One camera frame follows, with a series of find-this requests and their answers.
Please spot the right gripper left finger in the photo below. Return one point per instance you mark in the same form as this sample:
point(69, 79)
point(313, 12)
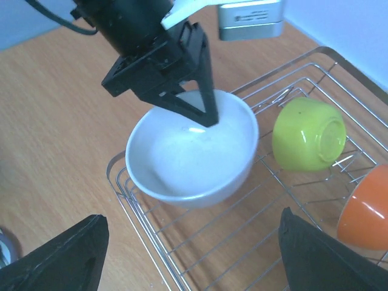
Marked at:
point(73, 260)

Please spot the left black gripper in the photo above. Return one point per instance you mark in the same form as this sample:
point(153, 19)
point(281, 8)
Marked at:
point(169, 68)

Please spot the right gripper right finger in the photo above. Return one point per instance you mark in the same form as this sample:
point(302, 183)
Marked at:
point(313, 260)

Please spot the orange bowl white inside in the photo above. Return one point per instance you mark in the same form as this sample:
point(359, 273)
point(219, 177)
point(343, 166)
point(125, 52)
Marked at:
point(363, 220)

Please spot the white ceramic bowl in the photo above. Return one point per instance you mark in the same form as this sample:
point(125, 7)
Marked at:
point(177, 161)

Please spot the metal wire dish rack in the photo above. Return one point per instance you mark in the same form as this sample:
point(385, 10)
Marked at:
point(234, 245)

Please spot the lime green bowl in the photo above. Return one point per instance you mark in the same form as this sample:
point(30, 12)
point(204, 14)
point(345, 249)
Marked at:
point(308, 135)

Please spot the grey patterned bowl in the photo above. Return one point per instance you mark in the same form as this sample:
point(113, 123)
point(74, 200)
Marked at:
point(10, 248)

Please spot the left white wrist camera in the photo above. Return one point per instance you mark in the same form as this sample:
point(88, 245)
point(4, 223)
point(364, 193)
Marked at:
point(237, 20)

